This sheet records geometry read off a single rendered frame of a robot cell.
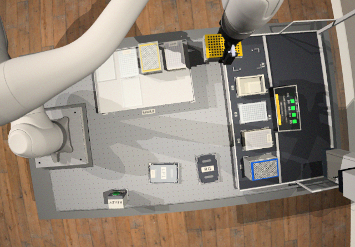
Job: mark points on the dark grey rectangular nest with label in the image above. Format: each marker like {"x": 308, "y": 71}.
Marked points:
{"x": 207, "y": 168}

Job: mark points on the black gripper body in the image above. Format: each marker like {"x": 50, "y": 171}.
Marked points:
{"x": 230, "y": 41}

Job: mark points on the clear plastic lid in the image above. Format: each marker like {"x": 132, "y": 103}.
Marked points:
{"x": 131, "y": 92}
{"x": 107, "y": 71}
{"x": 149, "y": 57}

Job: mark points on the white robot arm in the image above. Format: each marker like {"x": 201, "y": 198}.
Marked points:
{"x": 28, "y": 82}

